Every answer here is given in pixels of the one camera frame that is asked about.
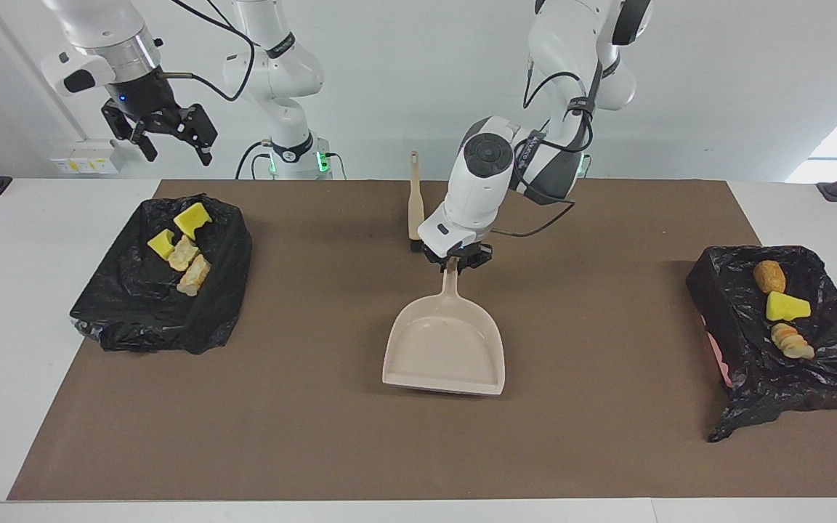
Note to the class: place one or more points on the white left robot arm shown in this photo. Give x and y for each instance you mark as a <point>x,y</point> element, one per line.
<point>484,181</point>

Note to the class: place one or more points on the black bag over pink bin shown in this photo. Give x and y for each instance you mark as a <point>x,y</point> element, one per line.
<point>825,378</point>

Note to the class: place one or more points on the beige plastic dustpan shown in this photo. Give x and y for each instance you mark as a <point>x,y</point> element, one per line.
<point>447,349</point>

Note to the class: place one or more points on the brown table mat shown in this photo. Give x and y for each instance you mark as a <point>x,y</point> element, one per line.
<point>317,436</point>

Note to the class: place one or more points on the green yellow sponge piece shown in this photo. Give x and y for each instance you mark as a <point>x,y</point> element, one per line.
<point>162,245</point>

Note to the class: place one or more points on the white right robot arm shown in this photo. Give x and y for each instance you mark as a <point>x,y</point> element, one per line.
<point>106,29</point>

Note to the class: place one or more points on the pink plastic bin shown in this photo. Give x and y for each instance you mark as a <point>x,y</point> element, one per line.
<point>718,356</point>

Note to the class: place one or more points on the brown round bread roll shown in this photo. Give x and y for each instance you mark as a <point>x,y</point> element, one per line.
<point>769,277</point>

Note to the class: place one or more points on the white wall socket box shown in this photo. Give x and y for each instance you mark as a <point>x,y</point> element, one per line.
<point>88,161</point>

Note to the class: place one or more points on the yellow curved sponge piece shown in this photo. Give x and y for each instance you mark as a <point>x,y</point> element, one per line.
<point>786,307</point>

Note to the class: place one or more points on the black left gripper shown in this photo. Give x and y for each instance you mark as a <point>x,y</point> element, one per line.
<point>462,254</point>

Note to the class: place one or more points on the black trash bag bin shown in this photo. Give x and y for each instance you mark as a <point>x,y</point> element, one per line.
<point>135,312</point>

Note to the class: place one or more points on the beige brush black bristles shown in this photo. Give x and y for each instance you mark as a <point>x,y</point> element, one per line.
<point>415,207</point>

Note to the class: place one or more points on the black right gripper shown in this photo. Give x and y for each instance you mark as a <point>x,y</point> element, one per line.
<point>153,109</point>

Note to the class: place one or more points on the sliced bread crust piece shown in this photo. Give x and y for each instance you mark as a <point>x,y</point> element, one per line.
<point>793,341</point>

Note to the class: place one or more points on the striped croissant bread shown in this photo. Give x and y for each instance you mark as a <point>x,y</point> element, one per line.
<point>195,274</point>

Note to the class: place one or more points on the yellow notched sponge piece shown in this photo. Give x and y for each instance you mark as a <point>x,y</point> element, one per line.
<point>192,218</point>

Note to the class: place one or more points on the small pale bread chunk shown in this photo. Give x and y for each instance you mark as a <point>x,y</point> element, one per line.
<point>184,254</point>

